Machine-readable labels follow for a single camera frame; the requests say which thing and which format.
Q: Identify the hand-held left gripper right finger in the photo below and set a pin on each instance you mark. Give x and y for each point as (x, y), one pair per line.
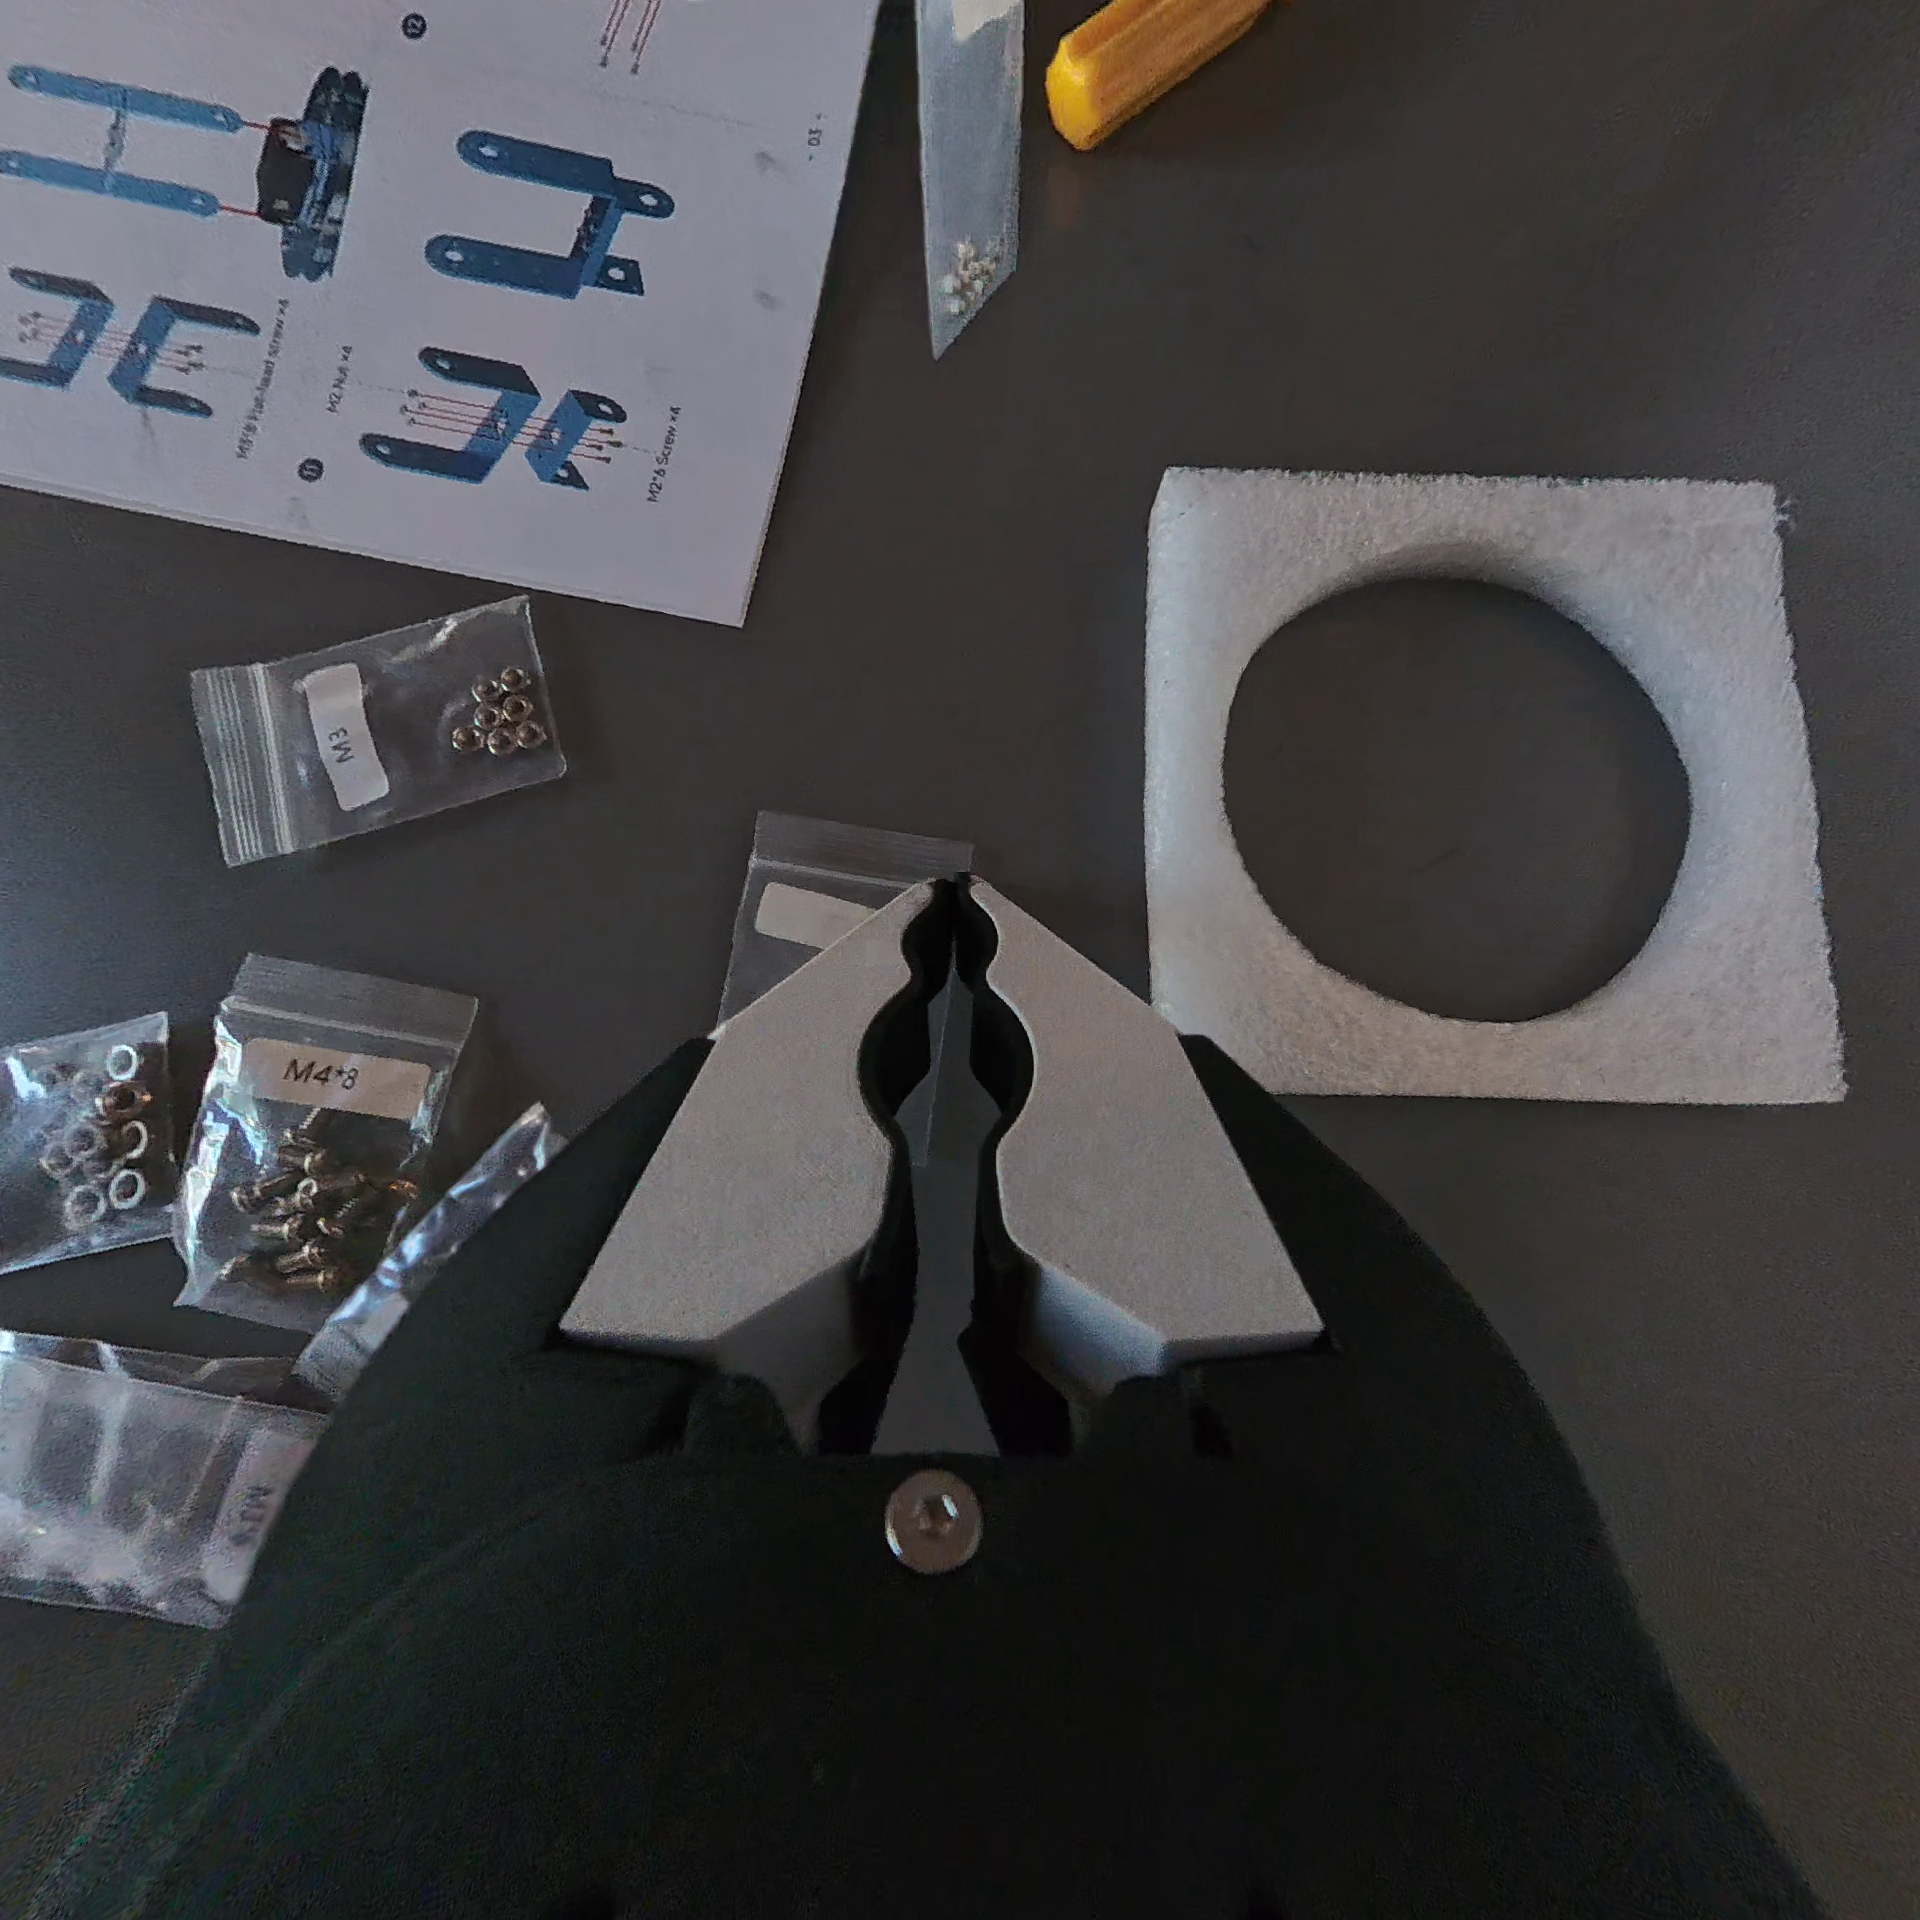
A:
(1155, 1201)

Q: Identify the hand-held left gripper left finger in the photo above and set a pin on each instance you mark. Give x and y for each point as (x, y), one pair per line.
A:
(737, 1201)

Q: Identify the clear bag with few screws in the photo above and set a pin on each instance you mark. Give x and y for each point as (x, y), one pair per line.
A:
(842, 856)

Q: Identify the clear bag of tiny nuts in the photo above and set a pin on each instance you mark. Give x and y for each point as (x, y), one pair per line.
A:
(967, 180)

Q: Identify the dark grey desk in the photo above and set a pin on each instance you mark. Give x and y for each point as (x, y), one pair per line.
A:
(1350, 301)

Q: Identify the clear plastic parts bag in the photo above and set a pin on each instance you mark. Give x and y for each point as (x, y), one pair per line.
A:
(435, 1231)
(135, 1470)

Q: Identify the clear bag of bronze screws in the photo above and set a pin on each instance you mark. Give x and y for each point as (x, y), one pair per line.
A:
(317, 1140)

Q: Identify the white foam sheet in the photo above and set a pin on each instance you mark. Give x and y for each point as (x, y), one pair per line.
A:
(1200, 750)

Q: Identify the clear bag of round nuts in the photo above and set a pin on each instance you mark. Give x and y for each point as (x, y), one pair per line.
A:
(377, 721)

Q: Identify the clear bag of washers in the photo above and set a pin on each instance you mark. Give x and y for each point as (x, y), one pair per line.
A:
(90, 1140)

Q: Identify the robot assembly instruction sheet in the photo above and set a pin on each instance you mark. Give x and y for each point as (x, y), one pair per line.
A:
(722, 375)

